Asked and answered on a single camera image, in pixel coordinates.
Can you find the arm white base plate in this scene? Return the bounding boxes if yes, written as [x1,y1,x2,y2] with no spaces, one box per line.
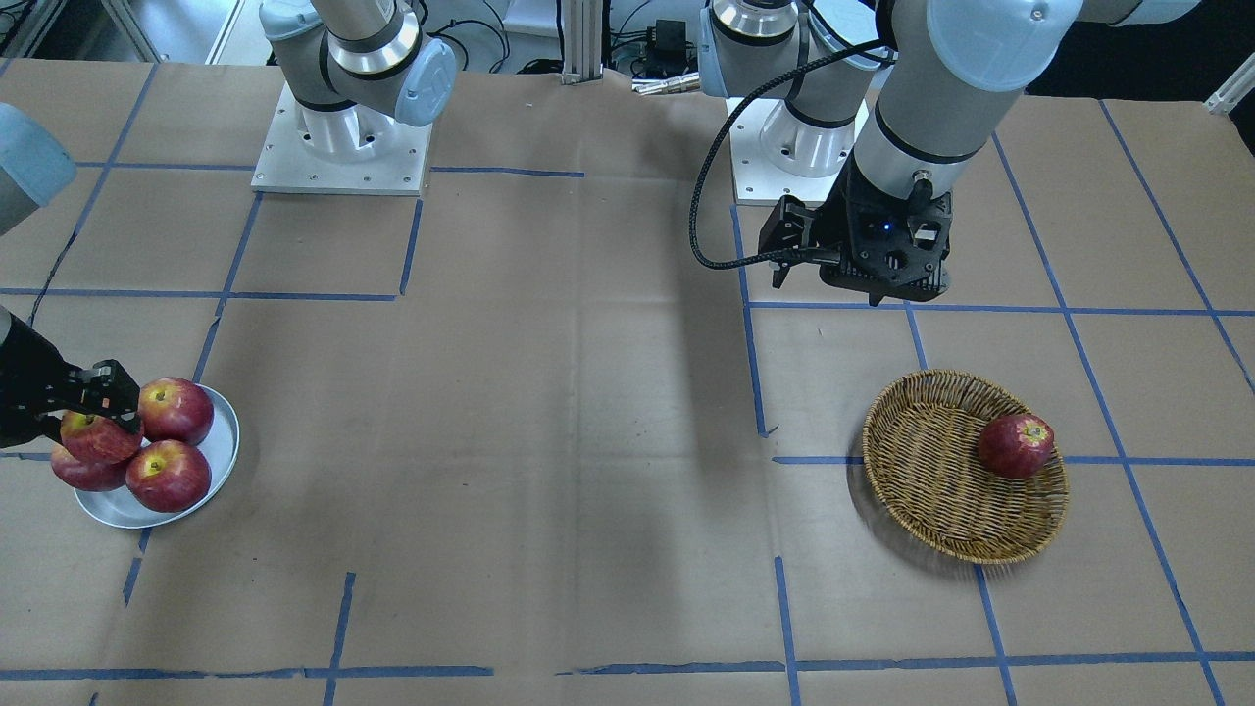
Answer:
[251,85,433,197]
[729,99,868,207]

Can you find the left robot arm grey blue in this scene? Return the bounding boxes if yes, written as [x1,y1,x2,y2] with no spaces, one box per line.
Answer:
[686,1,1195,305]

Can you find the red apple in basket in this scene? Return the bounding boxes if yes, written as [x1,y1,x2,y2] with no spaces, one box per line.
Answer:
[976,413,1055,479]

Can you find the red apple back on plate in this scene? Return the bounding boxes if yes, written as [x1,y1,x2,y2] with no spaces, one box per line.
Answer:
[138,377,215,446]

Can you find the red yellow striped apple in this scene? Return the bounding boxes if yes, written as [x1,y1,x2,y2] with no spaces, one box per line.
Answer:
[60,411,144,464]

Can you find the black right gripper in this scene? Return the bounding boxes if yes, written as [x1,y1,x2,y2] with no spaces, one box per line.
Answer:
[1,308,142,448]

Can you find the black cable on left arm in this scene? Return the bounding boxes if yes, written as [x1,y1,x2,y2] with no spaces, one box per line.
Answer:
[688,39,895,272]

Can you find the woven wicker basket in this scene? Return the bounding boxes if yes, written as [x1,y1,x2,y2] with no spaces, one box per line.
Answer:
[861,367,1071,566]

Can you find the red apple front on plate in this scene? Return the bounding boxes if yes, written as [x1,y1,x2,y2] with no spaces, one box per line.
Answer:
[126,439,212,513]

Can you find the light blue plate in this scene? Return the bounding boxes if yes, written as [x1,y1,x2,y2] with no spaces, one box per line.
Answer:
[75,385,238,530]

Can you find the aluminium frame post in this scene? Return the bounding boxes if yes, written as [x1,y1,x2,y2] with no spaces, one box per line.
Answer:
[556,0,607,87]

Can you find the red apple on plate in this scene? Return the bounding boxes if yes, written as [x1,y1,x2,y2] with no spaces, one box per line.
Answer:
[126,439,212,513]
[138,377,215,446]
[50,445,128,492]

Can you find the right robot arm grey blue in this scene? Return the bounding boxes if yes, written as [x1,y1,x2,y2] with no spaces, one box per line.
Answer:
[1,1,459,446]

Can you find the black power adapter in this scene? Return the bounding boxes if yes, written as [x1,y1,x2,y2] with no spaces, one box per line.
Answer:
[644,19,686,79]

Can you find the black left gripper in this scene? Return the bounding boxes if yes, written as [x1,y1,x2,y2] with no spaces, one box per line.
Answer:
[761,158,953,307]

